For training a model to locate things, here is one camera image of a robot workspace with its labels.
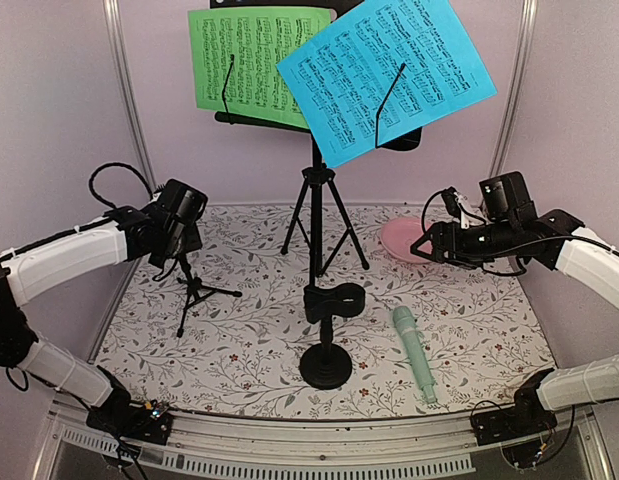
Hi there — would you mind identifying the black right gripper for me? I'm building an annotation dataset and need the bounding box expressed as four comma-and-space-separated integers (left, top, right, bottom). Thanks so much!
411, 218, 518, 270

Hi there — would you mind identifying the black shock-mount tripod stand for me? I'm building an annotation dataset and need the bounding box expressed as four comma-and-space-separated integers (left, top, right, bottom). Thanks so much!
175, 226, 243, 338

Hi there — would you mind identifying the teal toy microphone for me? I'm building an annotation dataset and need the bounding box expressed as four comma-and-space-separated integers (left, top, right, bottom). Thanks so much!
391, 306, 437, 404

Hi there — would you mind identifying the black round-base mic stand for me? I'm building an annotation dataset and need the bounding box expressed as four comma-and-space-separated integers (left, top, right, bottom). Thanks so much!
299, 283, 366, 390

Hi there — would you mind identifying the blue sheet music paper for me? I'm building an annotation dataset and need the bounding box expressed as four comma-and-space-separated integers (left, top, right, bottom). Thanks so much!
277, 0, 497, 168

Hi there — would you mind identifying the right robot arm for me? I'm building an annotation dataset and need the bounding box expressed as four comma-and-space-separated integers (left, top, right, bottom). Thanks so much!
410, 171, 619, 445

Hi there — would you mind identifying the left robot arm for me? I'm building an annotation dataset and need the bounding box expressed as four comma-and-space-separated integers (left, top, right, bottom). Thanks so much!
0, 179, 208, 444

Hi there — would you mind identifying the pink plate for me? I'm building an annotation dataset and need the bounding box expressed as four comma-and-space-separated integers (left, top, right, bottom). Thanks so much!
379, 217, 428, 264

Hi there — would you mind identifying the black music stand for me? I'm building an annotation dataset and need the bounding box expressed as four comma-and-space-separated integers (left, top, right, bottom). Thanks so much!
209, 0, 423, 288

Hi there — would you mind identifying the green sheet music paper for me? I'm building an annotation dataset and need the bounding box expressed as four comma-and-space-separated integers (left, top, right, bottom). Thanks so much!
188, 6, 332, 129

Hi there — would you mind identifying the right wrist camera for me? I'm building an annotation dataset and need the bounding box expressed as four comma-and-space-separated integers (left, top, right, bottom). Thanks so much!
442, 187, 486, 229

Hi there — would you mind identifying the aluminium front rail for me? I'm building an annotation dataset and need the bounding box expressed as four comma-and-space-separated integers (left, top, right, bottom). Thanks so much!
32, 398, 618, 479

